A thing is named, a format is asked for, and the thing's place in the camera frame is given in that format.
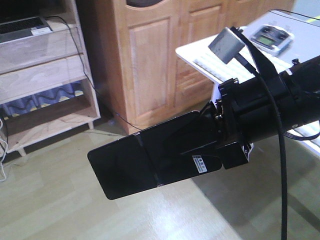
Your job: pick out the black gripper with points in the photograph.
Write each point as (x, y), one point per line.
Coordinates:
(251, 111)

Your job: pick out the black smartphone with label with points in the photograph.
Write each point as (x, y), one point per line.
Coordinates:
(151, 158)

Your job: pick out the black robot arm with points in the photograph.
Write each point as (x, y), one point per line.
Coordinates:
(303, 82)

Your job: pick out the white keyboard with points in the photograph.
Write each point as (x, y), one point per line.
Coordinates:
(209, 62)

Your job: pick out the wooden cabinet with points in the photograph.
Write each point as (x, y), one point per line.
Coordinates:
(145, 82)

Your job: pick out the grey electronic device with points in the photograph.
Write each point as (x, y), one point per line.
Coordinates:
(272, 39)

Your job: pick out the white table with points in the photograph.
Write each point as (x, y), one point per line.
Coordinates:
(258, 95)

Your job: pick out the light wooden shelf unit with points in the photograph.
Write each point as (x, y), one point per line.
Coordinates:
(39, 63)

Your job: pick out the blue patterned fabric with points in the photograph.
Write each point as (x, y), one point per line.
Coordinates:
(41, 100)

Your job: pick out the silver laptop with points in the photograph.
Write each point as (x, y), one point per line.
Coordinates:
(21, 19)

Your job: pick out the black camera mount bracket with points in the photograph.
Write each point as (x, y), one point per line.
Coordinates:
(265, 67)

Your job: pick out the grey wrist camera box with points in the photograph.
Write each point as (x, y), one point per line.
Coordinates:
(226, 45)

